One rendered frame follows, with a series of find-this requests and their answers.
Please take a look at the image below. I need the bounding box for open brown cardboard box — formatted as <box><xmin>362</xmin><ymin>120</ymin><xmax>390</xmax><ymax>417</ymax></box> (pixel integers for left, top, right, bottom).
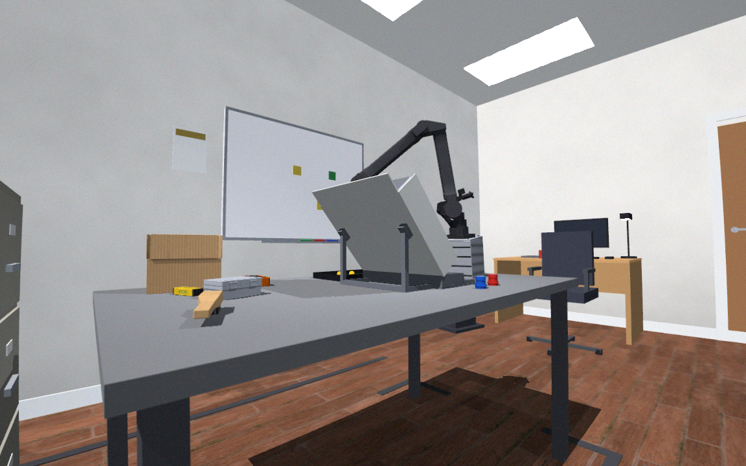
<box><xmin>146</xmin><ymin>234</ymin><xmax>223</xmax><ymax>294</ymax></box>

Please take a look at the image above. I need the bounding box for yellow spirit level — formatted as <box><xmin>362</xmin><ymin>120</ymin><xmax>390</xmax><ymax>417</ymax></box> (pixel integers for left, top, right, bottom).
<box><xmin>173</xmin><ymin>287</ymin><xmax>203</xmax><ymax>296</ymax></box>

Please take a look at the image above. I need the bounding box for orange digital multimeter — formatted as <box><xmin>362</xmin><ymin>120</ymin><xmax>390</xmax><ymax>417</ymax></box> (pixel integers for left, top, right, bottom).
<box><xmin>253</xmin><ymin>275</ymin><xmax>270</xmax><ymax>287</ymax></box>

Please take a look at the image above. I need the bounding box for green tray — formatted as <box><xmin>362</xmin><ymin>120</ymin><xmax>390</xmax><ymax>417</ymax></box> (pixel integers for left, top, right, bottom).
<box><xmin>313</xmin><ymin>269</ymin><xmax>363</xmax><ymax>282</ymax></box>

